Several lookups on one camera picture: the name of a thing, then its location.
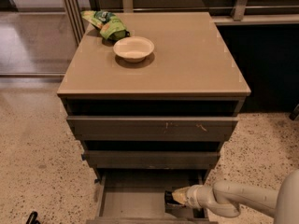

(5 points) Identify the black object on floor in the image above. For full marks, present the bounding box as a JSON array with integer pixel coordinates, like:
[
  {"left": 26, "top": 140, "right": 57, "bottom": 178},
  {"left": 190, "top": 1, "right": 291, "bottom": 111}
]
[{"left": 26, "top": 211, "right": 40, "bottom": 224}]

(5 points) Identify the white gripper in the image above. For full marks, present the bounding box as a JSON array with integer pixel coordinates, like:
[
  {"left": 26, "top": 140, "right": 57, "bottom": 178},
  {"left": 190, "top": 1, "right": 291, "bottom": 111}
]
[{"left": 172, "top": 185, "right": 215, "bottom": 209}]

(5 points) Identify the green chip bag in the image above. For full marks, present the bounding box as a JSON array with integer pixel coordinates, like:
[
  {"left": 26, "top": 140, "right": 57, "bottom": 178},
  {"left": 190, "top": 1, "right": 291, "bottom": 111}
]
[{"left": 81, "top": 10, "right": 130, "bottom": 41}]

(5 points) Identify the white paper bowl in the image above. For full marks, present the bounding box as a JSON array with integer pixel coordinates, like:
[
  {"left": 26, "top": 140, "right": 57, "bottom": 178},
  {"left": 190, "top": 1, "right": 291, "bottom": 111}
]
[{"left": 113, "top": 36, "right": 155, "bottom": 63}]

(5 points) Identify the grey middle drawer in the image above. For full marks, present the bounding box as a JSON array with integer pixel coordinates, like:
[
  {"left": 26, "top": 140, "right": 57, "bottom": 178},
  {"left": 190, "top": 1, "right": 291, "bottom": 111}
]
[{"left": 82, "top": 150, "right": 220, "bottom": 170}]

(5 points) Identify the metal railing frame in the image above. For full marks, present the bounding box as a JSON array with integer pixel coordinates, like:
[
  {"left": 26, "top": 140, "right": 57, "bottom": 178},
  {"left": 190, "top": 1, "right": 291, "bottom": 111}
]
[{"left": 63, "top": 0, "right": 299, "bottom": 40}]

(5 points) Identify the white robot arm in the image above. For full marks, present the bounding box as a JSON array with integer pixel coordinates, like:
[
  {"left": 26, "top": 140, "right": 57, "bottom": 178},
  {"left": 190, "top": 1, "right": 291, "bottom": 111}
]
[{"left": 164, "top": 170, "right": 299, "bottom": 224}]

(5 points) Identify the grey open bottom drawer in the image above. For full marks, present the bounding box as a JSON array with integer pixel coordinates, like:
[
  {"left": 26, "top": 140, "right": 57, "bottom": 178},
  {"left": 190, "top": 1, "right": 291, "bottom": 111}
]
[{"left": 86, "top": 170, "right": 218, "bottom": 224}]

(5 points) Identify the grey drawer cabinet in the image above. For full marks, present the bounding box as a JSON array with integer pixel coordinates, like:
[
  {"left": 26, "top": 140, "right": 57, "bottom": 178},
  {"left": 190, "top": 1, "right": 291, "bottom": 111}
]
[{"left": 58, "top": 13, "right": 250, "bottom": 177}]

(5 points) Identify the grey top drawer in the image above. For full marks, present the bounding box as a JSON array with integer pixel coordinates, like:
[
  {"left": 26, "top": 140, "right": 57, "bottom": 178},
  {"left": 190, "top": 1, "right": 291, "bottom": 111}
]
[{"left": 66, "top": 116, "right": 237, "bottom": 142}]

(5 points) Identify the black rxbar chocolate bar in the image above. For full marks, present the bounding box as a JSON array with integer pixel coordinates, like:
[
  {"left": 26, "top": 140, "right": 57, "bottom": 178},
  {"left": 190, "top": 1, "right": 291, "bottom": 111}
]
[{"left": 164, "top": 191, "right": 185, "bottom": 207}]

